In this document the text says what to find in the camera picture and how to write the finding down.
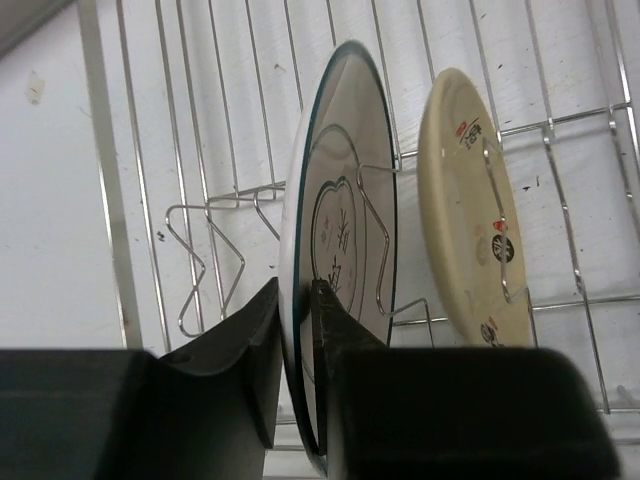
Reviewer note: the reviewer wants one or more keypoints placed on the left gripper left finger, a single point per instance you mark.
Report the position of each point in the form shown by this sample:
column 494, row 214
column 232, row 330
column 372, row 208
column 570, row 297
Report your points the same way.
column 204, row 411

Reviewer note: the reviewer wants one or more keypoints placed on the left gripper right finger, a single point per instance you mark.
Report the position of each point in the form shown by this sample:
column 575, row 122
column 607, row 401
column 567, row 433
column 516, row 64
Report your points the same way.
column 449, row 413

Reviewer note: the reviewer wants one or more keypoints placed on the beige wooden plate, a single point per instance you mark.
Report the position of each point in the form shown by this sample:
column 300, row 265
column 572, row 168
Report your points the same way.
column 469, row 217

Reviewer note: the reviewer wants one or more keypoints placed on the wire dish rack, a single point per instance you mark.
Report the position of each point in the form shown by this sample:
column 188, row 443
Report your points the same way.
column 555, row 107

